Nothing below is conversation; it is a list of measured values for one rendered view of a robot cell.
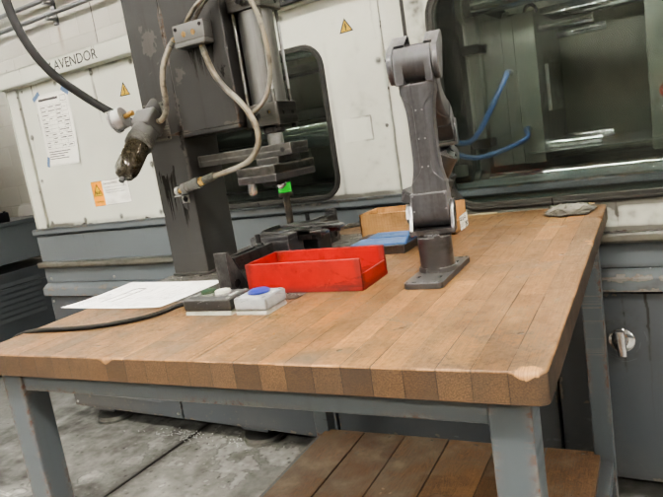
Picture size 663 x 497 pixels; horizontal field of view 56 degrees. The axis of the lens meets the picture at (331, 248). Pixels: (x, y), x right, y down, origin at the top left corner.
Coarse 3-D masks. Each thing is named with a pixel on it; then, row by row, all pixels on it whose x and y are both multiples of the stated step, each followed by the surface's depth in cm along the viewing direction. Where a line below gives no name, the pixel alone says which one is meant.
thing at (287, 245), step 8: (288, 240) 136; (296, 240) 139; (304, 240) 150; (312, 240) 149; (320, 240) 149; (328, 240) 152; (280, 248) 137; (288, 248) 136; (296, 248) 139; (304, 248) 142
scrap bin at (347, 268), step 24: (264, 264) 120; (288, 264) 118; (312, 264) 115; (336, 264) 113; (360, 264) 111; (384, 264) 121; (288, 288) 119; (312, 288) 117; (336, 288) 114; (360, 288) 112
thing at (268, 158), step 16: (272, 128) 140; (272, 144) 141; (288, 144) 137; (304, 144) 142; (208, 160) 148; (224, 160) 146; (240, 160) 144; (272, 160) 139; (288, 160) 142; (304, 160) 144; (240, 176) 137; (256, 176) 135; (272, 176) 133; (288, 176) 137; (256, 192) 139
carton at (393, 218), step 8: (456, 200) 162; (464, 200) 161; (376, 208) 172; (384, 208) 172; (392, 208) 171; (400, 208) 170; (456, 208) 163; (464, 208) 162; (360, 216) 163; (368, 216) 162; (376, 216) 161; (384, 216) 160; (392, 216) 159; (400, 216) 158; (464, 216) 160; (360, 224) 163; (368, 224) 162; (376, 224) 161; (384, 224) 160; (392, 224) 159; (400, 224) 158; (464, 224) 160; (368, 232) 163; (376, 232) 162; (384, 232) 161; (456, 232) 153
